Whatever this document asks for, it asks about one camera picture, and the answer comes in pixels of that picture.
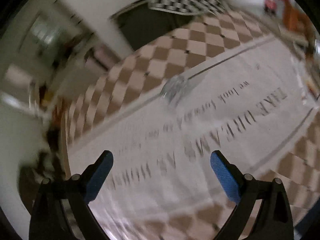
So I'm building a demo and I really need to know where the pink suitcase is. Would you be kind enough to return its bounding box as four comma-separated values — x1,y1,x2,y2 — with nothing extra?
85,45,125,68

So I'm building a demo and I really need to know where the dark green folding cot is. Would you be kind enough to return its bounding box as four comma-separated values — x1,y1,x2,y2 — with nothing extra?
109,0,195,55

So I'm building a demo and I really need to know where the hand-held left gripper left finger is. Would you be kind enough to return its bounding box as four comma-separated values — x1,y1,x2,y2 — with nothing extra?
28,150,114,240

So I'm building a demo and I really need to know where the orange box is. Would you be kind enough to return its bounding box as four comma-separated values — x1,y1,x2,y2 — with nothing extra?
282,0,310,30

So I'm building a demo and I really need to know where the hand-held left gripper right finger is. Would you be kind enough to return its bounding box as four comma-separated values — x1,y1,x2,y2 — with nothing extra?
210,150,294,240

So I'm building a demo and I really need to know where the brown white checkered tablecloth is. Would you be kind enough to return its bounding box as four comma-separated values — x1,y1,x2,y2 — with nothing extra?
60,11,320,240

